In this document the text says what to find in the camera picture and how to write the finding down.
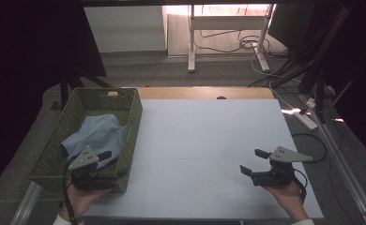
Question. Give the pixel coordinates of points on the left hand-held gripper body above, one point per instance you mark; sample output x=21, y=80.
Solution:
x=84, y=162

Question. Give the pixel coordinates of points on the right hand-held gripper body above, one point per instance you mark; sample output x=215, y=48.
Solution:
x=278, y=176

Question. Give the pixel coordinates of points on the light blue knit vest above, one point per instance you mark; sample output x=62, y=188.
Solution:
x=99, y=134

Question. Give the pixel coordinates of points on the green woven basket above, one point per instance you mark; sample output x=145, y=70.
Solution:
x=121, y=100

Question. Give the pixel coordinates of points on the person's right hand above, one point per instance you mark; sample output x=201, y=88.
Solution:
x=292, y=200

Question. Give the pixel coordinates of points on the person's left hand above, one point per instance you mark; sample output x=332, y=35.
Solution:
x=81, y=200

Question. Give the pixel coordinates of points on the white table mat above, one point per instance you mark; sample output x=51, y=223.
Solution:
x=203, y=140

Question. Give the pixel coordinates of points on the white power strip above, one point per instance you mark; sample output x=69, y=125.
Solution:
x=306, y=122

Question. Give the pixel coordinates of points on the white plug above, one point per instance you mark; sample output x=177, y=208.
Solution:
x=311, y=102

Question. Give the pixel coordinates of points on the black floor stand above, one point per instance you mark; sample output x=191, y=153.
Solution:
x=64, y=90

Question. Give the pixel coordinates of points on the black upright stand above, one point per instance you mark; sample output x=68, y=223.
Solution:
x=320, y=93

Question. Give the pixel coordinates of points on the dark curtain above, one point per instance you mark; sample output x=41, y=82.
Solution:
x=21, y=62
x=359, y=78

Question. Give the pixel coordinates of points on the white cabinet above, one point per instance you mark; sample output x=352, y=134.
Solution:
x=125, y=28

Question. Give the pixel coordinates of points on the dark monitor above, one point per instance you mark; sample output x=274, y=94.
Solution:
x=290, y=25

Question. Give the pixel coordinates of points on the long aluminium rail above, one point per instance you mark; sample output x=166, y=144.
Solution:
x=344, y=168

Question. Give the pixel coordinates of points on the short aluminium rail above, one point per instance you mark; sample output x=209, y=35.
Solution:
x=27, y=203

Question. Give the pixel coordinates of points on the white desk frame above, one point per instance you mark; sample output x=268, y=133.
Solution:
x=228, y=22

